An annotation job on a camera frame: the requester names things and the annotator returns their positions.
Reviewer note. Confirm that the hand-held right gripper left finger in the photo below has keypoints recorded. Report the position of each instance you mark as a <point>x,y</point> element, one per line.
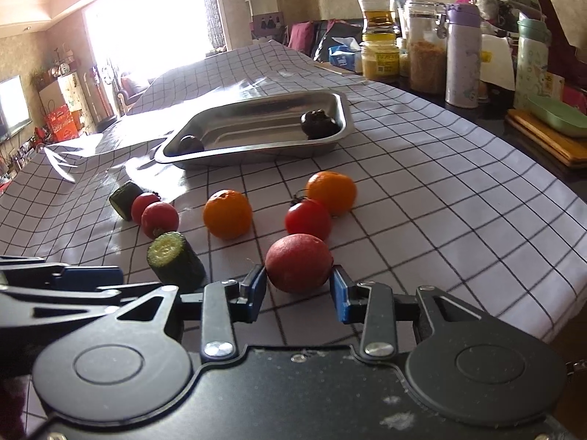
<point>254,294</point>

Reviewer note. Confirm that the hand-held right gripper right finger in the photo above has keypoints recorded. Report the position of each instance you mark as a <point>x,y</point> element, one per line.
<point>342,298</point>

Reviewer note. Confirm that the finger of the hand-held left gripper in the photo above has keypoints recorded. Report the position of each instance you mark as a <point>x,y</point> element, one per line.
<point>69,302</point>
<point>89,277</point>

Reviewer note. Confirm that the red apple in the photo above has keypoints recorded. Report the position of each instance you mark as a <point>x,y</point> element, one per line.
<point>299,263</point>

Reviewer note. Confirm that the orange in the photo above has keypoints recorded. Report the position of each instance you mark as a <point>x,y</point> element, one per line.
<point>332,191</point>
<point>228,214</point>

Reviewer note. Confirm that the red tomato with stem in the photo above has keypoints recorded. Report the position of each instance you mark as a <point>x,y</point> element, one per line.
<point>308,220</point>

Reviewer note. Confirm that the cut cucumber piece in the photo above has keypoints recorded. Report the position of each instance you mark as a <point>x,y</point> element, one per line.
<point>123,199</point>
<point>176,259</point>

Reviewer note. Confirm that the small red tomato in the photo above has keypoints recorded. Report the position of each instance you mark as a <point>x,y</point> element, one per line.
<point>142,204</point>
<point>160,220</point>

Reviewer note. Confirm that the stainless steel tray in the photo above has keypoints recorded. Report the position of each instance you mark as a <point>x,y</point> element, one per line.
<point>257,119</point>

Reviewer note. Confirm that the dark red clothing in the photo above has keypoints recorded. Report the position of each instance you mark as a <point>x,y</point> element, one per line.
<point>9,408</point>

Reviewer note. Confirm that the white checkered tablecloth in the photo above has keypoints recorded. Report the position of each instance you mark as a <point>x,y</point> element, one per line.
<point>435,192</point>

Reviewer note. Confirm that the red boxes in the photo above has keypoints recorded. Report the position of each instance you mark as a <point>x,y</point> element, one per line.
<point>62,121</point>

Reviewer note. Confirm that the dark round plum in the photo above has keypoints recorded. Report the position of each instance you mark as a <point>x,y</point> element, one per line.
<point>190,144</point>

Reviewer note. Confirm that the dark purple mangosteen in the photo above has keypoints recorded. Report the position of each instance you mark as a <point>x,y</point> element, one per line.
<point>321,124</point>

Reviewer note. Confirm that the television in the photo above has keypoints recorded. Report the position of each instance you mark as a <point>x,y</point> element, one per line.
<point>11,105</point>

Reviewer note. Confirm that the white-framed armchair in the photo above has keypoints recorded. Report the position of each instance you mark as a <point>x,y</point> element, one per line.
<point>130,91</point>

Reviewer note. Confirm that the white patterned cabinet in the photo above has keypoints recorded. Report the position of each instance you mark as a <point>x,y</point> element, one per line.
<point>62,87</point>

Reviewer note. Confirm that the thin wooden board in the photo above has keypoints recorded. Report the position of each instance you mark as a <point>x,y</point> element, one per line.
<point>337,71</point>

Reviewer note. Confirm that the blue tissue pack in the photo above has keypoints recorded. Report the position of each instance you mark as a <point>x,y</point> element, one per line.
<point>344,55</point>

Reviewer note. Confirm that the yellow lid glass jar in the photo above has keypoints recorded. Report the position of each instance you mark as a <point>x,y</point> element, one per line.
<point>379,57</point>

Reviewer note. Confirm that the small glass jar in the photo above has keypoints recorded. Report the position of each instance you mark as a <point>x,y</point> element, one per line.
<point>404,62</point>

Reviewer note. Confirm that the clip lid glass jar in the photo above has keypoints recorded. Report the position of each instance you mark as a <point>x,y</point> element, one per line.
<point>426,55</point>

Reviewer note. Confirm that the wooden cutting board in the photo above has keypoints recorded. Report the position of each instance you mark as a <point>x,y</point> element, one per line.
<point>545,140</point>

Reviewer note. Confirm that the red pillow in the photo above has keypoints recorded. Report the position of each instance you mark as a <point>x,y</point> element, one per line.
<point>300,36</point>

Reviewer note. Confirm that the purple and white thermos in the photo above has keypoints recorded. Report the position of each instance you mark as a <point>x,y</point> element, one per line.
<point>463,59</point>

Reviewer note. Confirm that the dark sofa cushion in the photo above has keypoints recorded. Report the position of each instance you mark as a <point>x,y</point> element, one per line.
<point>332,30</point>

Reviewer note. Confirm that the pink picture with dark figures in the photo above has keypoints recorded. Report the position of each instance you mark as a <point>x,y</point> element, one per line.
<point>267,25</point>

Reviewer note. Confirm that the green dish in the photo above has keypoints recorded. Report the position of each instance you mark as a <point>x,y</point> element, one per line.
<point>557,117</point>

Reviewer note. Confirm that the white paper bag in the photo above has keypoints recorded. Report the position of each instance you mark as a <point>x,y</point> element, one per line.
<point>497,62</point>

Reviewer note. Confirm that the glass pitcher with tea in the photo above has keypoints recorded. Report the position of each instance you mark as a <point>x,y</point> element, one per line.
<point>378,16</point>

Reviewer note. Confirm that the patterned curtain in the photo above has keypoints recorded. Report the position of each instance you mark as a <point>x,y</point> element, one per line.
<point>210,9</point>

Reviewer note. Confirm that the green and white thermos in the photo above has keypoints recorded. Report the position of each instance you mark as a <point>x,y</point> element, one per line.
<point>532,66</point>

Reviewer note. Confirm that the magenta cloth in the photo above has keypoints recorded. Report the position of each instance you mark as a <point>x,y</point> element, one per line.
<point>564,23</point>

